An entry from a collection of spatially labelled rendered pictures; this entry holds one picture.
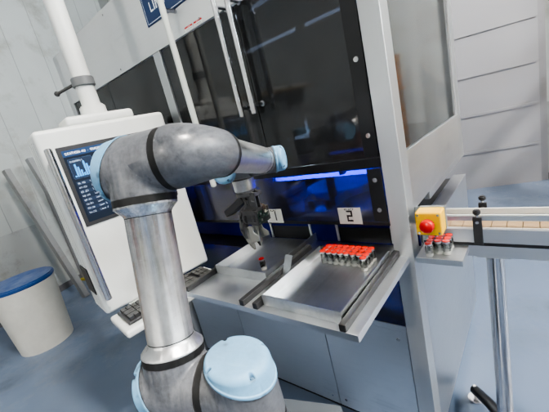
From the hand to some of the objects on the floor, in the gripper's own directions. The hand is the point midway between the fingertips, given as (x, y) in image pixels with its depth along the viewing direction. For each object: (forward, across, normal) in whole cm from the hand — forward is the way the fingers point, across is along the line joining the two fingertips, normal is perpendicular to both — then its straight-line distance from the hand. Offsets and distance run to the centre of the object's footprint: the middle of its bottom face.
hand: (255, 244), depth 115 cm
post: (+98, +22, -46) cm, 111 cm away
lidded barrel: (+100, -29, +266) cm, 285 cm away
